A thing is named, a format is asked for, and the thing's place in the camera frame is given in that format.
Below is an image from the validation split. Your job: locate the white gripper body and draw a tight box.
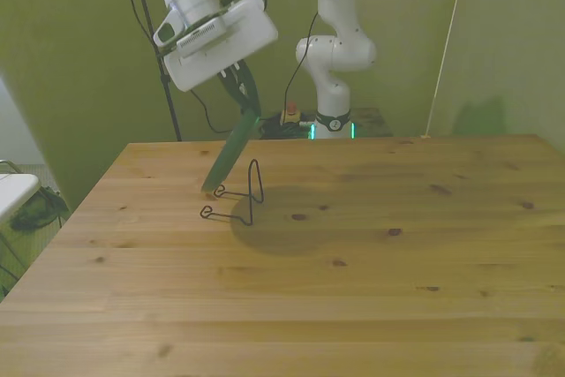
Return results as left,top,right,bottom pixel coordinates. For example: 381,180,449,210
162,0,280,93

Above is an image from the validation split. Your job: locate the black cable on robot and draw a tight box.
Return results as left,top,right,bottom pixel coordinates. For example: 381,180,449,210
282,11,320,114

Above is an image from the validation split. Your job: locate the green plate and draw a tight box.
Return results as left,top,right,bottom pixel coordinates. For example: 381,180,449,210
201,108,260,193

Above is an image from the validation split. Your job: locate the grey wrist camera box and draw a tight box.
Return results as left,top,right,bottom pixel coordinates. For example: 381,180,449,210
152,9,231,59

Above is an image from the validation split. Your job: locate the black cable bundle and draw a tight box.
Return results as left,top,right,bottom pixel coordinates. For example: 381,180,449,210
258,114,313,140

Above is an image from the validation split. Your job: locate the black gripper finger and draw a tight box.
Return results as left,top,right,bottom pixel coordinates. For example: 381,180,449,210
215,67,249,112
237,60,262,119

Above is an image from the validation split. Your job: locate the emergency stop button box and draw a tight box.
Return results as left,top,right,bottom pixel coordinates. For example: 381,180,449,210
281,102,302,126

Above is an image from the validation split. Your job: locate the white folding table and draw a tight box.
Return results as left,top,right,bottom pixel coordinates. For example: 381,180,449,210
0,158,41,224

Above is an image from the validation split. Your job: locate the black wire plate stand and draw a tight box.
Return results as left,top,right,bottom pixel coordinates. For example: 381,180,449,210
199,158,267,228

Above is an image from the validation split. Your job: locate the black cable on tripod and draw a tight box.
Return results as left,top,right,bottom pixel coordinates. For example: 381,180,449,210
112,0,242,135

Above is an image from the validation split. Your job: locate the black tripod stand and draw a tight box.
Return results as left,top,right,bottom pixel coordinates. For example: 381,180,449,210
124,0,184,142

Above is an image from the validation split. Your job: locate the thin white cord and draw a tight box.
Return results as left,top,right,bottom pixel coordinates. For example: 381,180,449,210
421,0,470,139

